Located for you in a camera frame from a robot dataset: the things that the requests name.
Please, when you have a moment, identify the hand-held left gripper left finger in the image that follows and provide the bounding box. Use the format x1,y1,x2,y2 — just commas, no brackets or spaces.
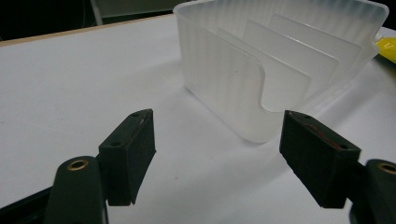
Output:
43,107,157,224

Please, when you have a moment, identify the translucent plastic divided organizer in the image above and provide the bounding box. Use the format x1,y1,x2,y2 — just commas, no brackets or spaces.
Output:
173,0,390,145

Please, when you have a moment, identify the yellow object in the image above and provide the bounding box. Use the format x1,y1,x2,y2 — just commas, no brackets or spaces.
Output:
375,36,396,64

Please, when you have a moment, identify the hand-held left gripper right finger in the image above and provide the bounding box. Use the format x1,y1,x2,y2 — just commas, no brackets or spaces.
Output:
278,109,396,224

